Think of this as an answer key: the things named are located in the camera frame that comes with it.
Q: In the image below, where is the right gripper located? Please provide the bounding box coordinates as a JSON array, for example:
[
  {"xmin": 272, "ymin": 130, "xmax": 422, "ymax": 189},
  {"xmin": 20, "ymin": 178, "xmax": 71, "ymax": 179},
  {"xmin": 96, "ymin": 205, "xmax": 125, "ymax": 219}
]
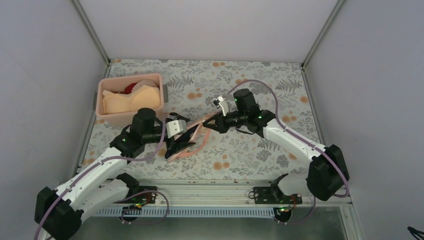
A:
[{"xmin": 203, "ymin": 110, "xmax": 247, "ymax": 134}]

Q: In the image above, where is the floral mesh laundry bag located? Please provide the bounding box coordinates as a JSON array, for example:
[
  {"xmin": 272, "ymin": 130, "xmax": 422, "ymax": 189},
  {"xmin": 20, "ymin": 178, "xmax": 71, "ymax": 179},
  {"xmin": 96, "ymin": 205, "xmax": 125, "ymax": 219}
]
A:
[{"xmin": 166, "ymin": 111, "xmax": 218, "ymax": 163}]

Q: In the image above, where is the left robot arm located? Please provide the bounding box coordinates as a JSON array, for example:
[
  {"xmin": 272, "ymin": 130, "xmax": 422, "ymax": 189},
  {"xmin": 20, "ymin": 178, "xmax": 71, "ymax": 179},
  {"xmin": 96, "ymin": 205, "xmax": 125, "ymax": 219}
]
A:
[{"xmin": 33, "ymin": 108, "xmax": 191, "ymax": 240}]

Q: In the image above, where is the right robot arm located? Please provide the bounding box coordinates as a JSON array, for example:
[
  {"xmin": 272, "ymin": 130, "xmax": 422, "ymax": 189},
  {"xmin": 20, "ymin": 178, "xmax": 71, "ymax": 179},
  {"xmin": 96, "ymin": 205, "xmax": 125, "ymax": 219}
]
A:
[{"xmin": 203, "ymin": 88, "xmax": 350, "ymax": 204}]

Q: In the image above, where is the beige bra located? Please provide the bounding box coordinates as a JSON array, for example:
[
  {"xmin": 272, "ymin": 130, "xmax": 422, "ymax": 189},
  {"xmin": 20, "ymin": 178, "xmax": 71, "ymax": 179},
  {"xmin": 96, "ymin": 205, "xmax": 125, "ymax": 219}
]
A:
[{"xmin": 102, "ymin": 85, "xmax": 162, "ymax": 114}]

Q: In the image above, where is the red garment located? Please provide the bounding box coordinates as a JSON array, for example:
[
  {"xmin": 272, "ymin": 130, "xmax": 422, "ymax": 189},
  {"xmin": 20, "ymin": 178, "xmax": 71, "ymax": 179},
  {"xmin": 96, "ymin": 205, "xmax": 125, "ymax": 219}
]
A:
[{"xmin": 122, "ymin": 82, "xmax": 137, "ymax": 95}]

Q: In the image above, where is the pink plastic basket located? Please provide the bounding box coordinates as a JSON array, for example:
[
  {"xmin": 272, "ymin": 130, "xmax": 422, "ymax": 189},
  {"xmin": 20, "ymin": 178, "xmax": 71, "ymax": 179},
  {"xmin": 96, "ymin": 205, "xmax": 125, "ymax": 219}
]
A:
[{"xmin": 95, "ymin": 73, "xmax": 165, "ymax": 127}]

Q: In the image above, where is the floral tablecloth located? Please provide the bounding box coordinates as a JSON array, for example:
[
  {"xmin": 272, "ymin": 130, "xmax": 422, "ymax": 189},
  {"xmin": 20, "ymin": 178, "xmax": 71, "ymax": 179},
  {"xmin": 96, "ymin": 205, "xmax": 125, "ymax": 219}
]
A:
[{"xmin": 79, "ymin": 58, "xmax": 334, "ymax": 181}]

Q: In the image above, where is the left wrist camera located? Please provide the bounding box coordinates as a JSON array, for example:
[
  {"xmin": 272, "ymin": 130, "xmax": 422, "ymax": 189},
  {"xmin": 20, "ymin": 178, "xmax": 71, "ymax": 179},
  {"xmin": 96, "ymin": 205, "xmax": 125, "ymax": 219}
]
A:
[{"xmin": 165, "ymin": 119, "xmax": 187, "ymax": 139}]

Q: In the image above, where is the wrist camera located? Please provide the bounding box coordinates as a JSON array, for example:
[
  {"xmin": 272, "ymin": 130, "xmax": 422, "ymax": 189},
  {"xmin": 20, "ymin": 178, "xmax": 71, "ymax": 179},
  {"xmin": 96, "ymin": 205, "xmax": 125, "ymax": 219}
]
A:
[
  {"xmin": 165, "ymin": 119, "xmax": 187, "ymax": 139},
  {"xmin": 212, "ymin": 95, "xmax": 229, "ymax": 117}
]

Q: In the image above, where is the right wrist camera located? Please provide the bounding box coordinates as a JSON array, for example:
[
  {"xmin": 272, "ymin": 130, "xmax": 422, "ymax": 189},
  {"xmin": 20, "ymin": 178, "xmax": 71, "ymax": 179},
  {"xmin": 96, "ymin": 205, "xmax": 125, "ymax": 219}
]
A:
[{"xmin": 212, "ymin": 95, "xmax": 229, "ymax": 117}]

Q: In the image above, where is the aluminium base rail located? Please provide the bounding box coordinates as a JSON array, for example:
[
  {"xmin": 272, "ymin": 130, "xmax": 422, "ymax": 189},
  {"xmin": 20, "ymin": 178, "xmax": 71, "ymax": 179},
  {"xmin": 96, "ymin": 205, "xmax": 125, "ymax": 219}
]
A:
[{"xmin": 94, "ymin": 180, "xmax": 352, "ymax": 219}]

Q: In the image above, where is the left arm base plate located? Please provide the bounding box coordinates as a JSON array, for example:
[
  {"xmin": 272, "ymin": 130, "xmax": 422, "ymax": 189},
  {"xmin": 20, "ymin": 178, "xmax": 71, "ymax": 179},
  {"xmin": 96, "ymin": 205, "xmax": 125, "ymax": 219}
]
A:
[{"xmin": 125, "ymin": 186, "xmax": 157, "ymax": 208}]

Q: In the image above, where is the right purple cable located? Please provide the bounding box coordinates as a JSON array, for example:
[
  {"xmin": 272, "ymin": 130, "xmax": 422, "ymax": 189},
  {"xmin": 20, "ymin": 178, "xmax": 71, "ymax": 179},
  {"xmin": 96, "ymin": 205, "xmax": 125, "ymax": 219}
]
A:
[{"xmin": 222, "ymin": 79, "xmax": 350, "ymax": 225}]

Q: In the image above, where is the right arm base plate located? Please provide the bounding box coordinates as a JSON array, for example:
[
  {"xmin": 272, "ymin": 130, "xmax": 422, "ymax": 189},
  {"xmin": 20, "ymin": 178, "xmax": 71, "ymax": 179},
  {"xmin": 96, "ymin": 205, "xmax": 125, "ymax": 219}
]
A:
[{"xmin": 247, "ymin": 186, "xmax": 303, "ymax": 205}]

